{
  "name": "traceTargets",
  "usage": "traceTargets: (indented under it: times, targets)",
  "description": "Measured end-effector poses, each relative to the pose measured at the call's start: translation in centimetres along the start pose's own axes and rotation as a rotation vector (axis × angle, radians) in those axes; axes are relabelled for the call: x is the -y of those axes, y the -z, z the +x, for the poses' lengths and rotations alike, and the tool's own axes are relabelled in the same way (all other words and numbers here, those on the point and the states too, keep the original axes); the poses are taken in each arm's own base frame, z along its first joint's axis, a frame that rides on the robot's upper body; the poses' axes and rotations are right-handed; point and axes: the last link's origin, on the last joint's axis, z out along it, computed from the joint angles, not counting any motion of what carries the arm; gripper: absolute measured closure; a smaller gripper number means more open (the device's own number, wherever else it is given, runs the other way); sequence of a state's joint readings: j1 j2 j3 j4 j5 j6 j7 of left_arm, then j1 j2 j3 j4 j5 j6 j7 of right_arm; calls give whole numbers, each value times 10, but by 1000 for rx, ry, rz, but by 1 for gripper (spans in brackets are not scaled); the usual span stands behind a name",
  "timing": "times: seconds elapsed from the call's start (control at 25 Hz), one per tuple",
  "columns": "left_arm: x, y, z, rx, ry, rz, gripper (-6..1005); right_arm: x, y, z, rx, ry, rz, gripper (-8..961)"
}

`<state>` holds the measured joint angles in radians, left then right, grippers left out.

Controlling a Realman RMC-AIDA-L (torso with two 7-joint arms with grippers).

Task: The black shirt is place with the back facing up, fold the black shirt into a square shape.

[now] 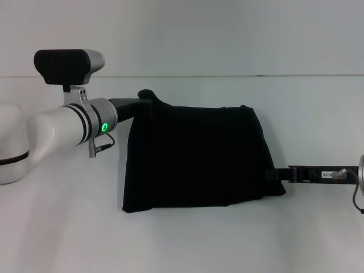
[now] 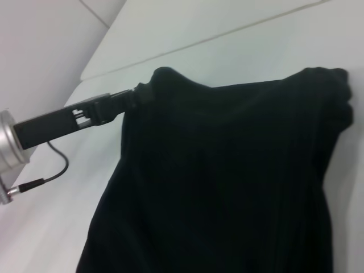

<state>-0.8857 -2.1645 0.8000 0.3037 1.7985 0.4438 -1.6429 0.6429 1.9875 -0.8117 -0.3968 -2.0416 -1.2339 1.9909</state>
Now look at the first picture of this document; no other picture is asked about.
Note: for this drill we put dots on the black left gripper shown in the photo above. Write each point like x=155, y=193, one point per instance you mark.
x=125, y=106

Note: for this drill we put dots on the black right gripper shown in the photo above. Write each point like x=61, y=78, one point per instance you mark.
x=321, y=173

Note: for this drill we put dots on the black shirt with white print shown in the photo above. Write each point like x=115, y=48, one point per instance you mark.
x=199, y=156

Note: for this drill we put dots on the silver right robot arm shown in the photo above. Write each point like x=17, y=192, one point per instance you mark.
x=361, y=175

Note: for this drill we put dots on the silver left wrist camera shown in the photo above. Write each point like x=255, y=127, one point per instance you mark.
x=71, y=66

